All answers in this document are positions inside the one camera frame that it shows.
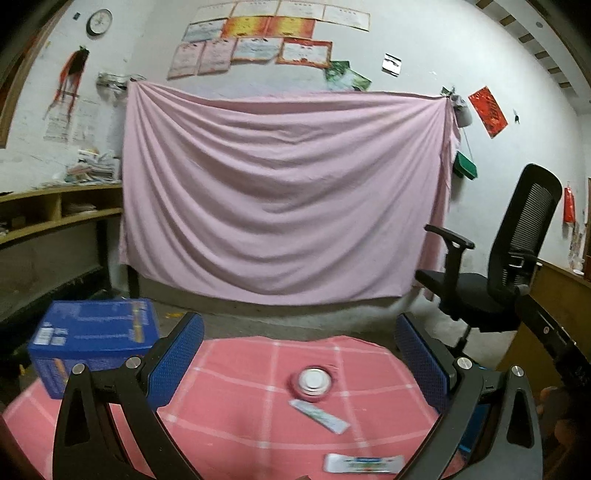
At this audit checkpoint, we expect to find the white blue label packet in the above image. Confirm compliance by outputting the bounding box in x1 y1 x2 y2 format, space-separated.
322 453 405 475

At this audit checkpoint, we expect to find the white ointment tube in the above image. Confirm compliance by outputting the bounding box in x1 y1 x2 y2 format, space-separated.
288 399 349 435

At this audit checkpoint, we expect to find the wooden desk right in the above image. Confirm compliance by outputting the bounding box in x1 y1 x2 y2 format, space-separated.
498 260 590 393

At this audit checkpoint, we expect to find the black office chair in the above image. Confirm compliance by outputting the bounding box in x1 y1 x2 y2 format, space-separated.
415 164 562 355

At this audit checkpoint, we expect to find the blue cardboard box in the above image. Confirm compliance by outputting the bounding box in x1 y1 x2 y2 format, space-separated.
27 299 160 400

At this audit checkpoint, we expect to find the pink checked table cloth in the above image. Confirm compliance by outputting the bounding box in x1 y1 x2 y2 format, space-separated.
2 335 463 480

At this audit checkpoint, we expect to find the pink round lid container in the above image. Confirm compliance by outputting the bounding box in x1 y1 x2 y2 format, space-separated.
288 366 335 403

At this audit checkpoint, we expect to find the wooden shelf unit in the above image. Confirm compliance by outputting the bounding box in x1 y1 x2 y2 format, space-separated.
1 183 122 320

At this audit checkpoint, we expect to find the green hanging dustpan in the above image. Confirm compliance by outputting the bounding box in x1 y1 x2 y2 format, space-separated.
453 151 478 180

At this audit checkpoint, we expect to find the pink hanging sheet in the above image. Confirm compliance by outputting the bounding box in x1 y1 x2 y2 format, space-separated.
119 81 460 306

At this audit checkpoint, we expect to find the red hanging tassel ornament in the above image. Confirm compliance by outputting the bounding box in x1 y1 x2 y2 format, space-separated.
46 45 90 121

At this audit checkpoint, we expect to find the red wall paper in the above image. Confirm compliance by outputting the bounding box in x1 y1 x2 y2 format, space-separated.
469 87 508 139

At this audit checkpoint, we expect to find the round wall clock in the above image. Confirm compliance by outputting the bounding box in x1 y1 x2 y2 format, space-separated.
85 8 113 37

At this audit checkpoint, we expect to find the wall certificates cluster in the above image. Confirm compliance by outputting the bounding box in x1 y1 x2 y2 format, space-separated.
167 1 370 80

